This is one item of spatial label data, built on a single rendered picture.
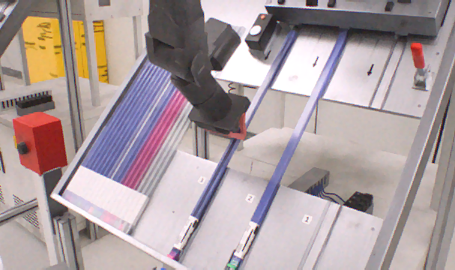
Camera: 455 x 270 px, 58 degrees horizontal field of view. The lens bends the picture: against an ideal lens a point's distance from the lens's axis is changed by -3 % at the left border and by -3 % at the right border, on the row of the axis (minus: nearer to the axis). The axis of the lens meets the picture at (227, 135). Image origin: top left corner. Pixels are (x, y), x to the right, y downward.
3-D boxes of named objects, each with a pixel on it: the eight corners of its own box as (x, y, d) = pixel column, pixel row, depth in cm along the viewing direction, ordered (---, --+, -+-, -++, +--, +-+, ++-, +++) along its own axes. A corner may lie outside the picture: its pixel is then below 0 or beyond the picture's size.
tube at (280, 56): (176, 261, 72) (173, 259, 71) (170, 258, 73) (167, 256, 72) (297, 34, 87) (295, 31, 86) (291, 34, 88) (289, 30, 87)
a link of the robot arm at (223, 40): (142, 45, 60) (188, 67, 56) (187, -14, 62) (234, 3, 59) (170, 86, 70) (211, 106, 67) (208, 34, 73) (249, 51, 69)
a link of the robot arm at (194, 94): (160, 78, 65) (184, 86, 61) (184, 43, 66) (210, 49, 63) (183, 102, 70) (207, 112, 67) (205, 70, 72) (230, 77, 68)
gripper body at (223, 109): (208, 93, 78) (187, 69, 72) (253, 103, 72) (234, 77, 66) (191, 123, 76) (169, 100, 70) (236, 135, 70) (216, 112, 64)
